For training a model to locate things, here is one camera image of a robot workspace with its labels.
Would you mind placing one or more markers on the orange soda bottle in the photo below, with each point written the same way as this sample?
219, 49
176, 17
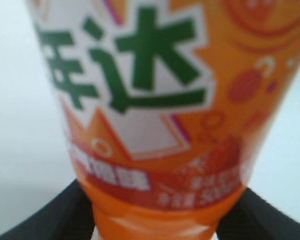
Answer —
165, 104

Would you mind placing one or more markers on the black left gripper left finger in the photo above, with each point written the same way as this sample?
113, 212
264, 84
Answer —
68, 216

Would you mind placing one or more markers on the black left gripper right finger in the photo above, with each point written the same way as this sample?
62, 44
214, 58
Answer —
253, 218

